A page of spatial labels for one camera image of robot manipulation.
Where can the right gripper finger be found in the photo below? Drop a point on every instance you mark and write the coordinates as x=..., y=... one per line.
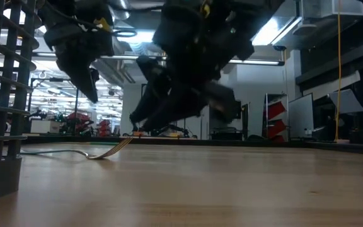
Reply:
x=151, y=91
x=175, y=110

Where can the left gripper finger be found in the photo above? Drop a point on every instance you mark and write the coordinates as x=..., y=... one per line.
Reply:
x=84, y=82

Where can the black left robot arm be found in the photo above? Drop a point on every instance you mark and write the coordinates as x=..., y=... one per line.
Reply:
x=58, y=8

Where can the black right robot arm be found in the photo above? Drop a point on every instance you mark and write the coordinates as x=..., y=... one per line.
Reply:
x=257, y=12

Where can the long ceiling light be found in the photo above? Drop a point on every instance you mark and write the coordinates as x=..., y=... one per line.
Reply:
x=257, y=62

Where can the white box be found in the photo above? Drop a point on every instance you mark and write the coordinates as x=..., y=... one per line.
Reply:
x=44, y=126

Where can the red bin storage rack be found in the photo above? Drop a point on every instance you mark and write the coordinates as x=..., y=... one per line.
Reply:
x=276, y=110

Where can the whiteboard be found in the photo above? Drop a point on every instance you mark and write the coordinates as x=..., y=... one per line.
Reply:
x=301, y=116

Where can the grey angled panel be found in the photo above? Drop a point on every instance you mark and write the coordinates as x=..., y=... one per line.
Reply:
x=347, y=101

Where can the black aluminium table frame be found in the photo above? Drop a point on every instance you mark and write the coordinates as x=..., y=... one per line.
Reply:
x=342, y=147

